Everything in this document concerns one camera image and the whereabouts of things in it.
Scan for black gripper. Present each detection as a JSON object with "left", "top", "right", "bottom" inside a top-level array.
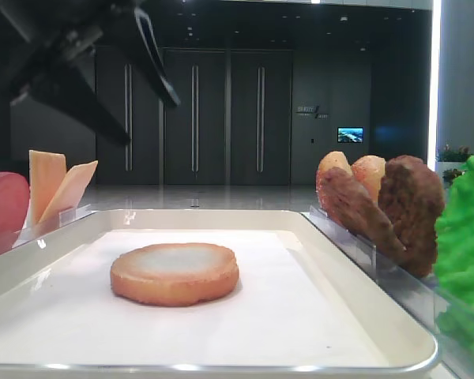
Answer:
[{"left": 0, "top": 1, "right": 181, "bottom": 146}]

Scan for round bread slice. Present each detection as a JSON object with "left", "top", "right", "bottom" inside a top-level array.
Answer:
[{"left": 110, "top": 242, "right": 239, "bottom": 307}]

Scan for orange cheese slice back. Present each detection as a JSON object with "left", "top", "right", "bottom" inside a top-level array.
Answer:
[{"left": 28, "top": 150, "right": 66, "bottom": 225}]

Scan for orange cheese slice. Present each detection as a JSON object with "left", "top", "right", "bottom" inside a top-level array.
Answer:
[
  {"left": 39, "top": 160, "right": 98, "bottom": 223},
  {"left": 28, "top": 150, "right": 66, "bottom": 225}
]

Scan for orange cheese slice front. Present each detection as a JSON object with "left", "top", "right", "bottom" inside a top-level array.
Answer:
[{"left": 39, "top": 160, "right": 98, "bottom": 223}]

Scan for red tomato slice front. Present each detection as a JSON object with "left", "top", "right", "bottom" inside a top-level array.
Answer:
[{"left": 0, "top": 171, "right": 30, "bottom": 235}]

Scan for brown meat patty front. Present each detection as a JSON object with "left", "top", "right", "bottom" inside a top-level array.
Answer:
[{"left": 324, "top": 178, "right": 407, "bottom": 264}]

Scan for brown meat patty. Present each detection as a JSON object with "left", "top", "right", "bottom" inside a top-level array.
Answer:
[
  {"left": 378, "top": 155, "right": 445, "bottom": 278},
  {"left": 324, "top": 178, "right": 407, "bottom": 264}
]

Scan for brown meat patty back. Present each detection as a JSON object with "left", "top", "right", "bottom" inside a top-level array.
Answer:
[{"left": 378, "top": 155, "right": 445, "bottom": 278}]

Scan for green lettuce leaf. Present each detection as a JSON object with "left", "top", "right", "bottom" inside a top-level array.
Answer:
[{"left": 434, "top": 138, "right": 474, "bottom": 356}]

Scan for dark double doors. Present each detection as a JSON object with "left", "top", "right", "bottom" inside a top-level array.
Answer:
[{"left": 96, "top": 47, "right": 292, "bottom": 186}]

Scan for clear acrylic left rack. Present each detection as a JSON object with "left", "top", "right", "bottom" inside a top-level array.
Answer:
[{"left": 0, "top": 205, "right": 93, "bottom": 255}]

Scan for clear acrylic rack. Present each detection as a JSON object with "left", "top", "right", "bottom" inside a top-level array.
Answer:
[
  {"left": 0, "top": 205, "right": 93, "bottom": 255},
  {"left": 309, "top": 205, "right": 474, "bottom": 378}
]

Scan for white paper tray liner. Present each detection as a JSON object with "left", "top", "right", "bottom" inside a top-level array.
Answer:
[{"left": 0, "top": 231, "right": 388, "bottom": 368}]

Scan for pale chicken piece right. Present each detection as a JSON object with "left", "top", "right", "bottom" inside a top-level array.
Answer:
[{"left": 351, "top": 155, "right": 386, "bottom": 203}]

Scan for potted flower plants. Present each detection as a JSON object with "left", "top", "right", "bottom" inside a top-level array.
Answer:
[{"left": 435, "top": 144, "right": 471, "bottom": 186}]

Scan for clear acrylic right rack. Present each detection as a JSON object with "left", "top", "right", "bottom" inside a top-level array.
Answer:
[{"left": 309, "top": 205, "right": 474, "bottom": 378}]

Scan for small wall display screen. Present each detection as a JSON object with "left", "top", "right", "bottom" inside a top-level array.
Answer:
[{"left": 337, "top": 127, "right": 363, "bottom": 144}]

